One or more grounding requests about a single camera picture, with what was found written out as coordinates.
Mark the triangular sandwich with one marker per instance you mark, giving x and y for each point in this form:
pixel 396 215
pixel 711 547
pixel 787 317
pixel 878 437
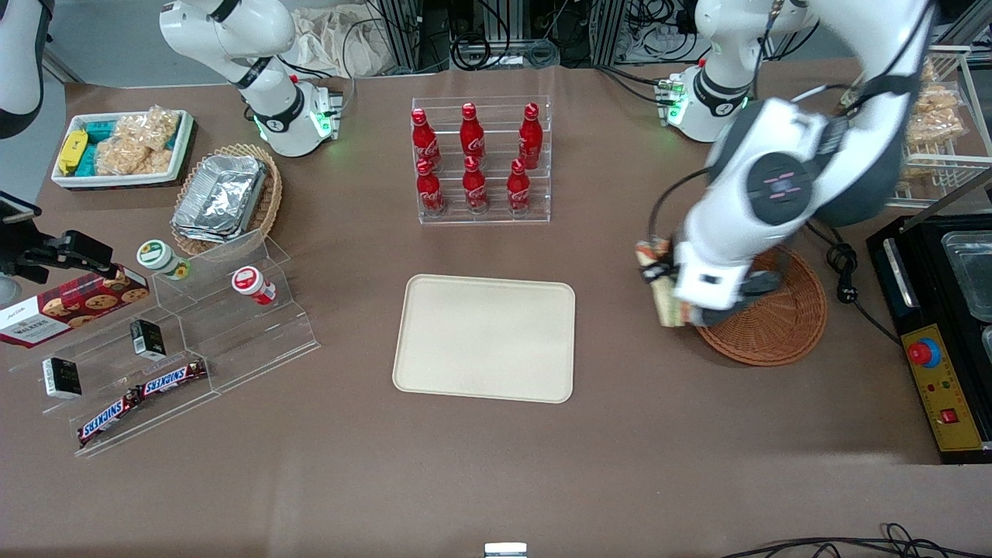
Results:
pixel 666 306

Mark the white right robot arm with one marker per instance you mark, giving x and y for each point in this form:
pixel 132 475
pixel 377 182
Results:
pixel 232 31

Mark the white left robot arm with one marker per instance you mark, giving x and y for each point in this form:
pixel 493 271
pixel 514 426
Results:
pixel 736 46

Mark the round brown wicker basket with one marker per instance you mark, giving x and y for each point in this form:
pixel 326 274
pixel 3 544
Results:
pixel 783 325

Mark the aluminium foil tray stack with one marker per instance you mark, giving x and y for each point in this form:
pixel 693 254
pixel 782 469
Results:
pixel 221 198

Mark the beige plastic tray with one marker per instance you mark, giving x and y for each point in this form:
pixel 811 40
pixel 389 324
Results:
pixel 484 337

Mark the oval light wicker basket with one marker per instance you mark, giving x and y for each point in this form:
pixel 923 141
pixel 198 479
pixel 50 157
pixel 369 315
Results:
pixel 272 200

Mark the red cookie box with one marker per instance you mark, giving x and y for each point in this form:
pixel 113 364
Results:
pixel 77 302

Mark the green lid white cup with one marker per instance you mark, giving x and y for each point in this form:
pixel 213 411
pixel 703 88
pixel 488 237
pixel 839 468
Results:
pixel 157 256

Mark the white rectangular snack box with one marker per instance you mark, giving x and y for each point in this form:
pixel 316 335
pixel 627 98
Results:
pixel 116 180

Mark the yellow snack packet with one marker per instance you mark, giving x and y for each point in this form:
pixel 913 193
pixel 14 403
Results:
pixel 72 151

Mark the teal snack packet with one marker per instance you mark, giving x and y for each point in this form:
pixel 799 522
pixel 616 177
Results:
pixel 87 160
pixel 99 129

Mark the clear bag rice crackers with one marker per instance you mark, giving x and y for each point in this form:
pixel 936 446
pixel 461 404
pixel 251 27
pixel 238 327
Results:
pixel 128 159
pixel 155 128

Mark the small black box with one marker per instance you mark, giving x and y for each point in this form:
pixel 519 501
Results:
pixel 147 339
pixel 62 377

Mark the snickers chocolate bar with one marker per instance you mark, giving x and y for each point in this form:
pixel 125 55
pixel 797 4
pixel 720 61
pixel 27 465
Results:
pixel 172 378
pixel 108 418

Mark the red cola bottle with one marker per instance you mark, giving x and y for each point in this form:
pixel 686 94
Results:
pixel 530 139
pixel 518 190
pixel 472 136
pixel 430 190
pixel 475 188
pixel 425 139

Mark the red lid white cup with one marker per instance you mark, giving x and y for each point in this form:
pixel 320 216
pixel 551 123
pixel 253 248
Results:
pixel 249 283

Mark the clear acrylic bottle rack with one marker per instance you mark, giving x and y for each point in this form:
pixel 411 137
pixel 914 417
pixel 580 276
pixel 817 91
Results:
pixel 496 218

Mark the clear acrylic stepped stand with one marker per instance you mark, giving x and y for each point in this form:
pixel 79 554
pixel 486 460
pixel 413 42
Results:
pixel 232 341

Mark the black control box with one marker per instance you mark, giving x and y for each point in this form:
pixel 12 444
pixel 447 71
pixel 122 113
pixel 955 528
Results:
pixel 930 310

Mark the red emergency stop button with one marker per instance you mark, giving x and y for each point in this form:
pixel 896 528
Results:
pixel 924 353

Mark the clear plastic container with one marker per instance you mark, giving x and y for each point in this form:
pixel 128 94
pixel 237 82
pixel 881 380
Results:
pixel 973 275

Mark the bagged bread rolls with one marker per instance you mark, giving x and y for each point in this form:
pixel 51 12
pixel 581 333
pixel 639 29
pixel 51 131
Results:
pixel 928 70
pixel 934 116

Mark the yellow control panel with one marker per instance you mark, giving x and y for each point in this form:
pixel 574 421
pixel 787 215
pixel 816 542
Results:
pixel 942 399

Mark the cream cloth bag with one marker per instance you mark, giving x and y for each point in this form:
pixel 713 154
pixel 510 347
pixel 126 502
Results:
pixel 325 43

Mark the aluminium profile frame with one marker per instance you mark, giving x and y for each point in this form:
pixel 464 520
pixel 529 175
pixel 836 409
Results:
pixel 608 31
pixel 415 31

